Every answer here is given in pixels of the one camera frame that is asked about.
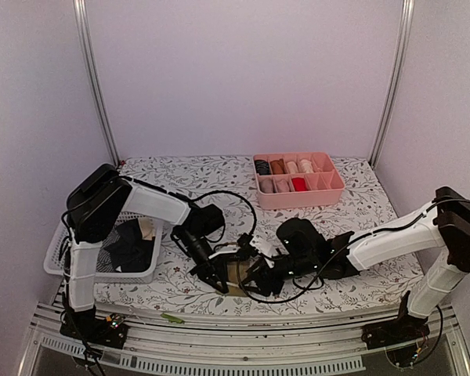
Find mauve rolled underwear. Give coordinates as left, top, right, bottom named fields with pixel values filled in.
left=275, top=179, right=291, bottom=193

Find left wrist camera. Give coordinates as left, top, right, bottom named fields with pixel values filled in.
left=209, top=233, right=259, bottom=262

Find cream rolled underwear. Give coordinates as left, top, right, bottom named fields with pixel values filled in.
left=299, top=158, right=314, bottom=174

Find grey pink rolled underwear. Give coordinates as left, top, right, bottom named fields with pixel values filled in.
left=259, top=179, right=275, bottom=194

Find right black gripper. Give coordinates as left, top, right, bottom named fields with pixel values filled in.
left=238, top=254, right=316, bottom=298

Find right aluminium frame post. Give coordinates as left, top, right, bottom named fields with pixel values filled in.
left=368, top=0, right=415, bottom=170

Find olive green underwear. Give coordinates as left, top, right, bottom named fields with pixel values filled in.
left=215, top=261, right=251, bottom=298

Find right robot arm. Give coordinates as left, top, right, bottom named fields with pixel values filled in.
left=238, top=186, right=470, bottom=342

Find left aluminium frame post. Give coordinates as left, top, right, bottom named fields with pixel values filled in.
left=73, top=0, right=121, bottom=165

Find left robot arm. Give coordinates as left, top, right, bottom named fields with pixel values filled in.
left=61, top=164, right=225, bottom=340

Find black striped rolled underwear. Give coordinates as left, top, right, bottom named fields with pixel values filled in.
left=254, top=159, right=272, bottom=175

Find left black cable loop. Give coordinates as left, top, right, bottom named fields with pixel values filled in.
left=187, top=190, right=258, bottom=251

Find pale pink rolled underwear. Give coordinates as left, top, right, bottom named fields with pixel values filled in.
left=286, top=161, right=299, bottom=174

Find floral tablecloth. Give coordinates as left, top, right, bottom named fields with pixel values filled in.
left=94, top=156, right=423, bottom=316

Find dark navy underwear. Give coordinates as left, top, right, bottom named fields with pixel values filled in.
left=104, top=219, right=155, bottom=273

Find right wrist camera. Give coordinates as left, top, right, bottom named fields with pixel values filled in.
left=250, top=237, right=280, bottom=259

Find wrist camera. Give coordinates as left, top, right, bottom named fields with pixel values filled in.
left=209, top=233, right=259, bottom=262
left=250, top=237, right=280, bottom=259

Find cream underwear in basket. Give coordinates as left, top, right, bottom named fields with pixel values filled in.
left=138, top=217, right=156, bottom=241

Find aluminium front rail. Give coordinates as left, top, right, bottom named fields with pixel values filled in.
left=17, top=301, right=470, bottom=376

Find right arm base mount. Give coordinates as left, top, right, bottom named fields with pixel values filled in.
left=361, top=292, right=430, bottom=349

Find aluminium frame post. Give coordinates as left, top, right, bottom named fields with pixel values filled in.
left=73, top=0, right=121, bottom=165
left=368, top=0, right=415, bottom=170

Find right black cable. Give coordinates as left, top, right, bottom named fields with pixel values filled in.
left=237, top=242, right=345, bottom=304

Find white plastic laundry basket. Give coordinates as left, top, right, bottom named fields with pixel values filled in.
left=43, top=211, right=164, bottom=284

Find grey striped underwear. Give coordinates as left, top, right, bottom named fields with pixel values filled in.
left=96, top=249, right=114, bottom=273

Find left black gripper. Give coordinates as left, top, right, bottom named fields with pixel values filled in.
left=177, top=229, right=229, bottom=295

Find green tape scrap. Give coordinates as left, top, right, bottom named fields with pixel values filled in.
left=161, top=313, right=185, bottom=324

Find brown rolled underwear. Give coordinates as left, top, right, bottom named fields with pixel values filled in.
left=269, top=158, right=286, bottom=175

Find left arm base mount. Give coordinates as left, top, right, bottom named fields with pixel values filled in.
left=60, top=300, right=129, bottom=349

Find red rolled underwear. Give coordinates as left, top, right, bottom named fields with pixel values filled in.
left=291, top=177, right=308, bottom=192

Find pink divided organizer box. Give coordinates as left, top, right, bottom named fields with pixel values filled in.
left=253, top=151, right=345, bottom=210

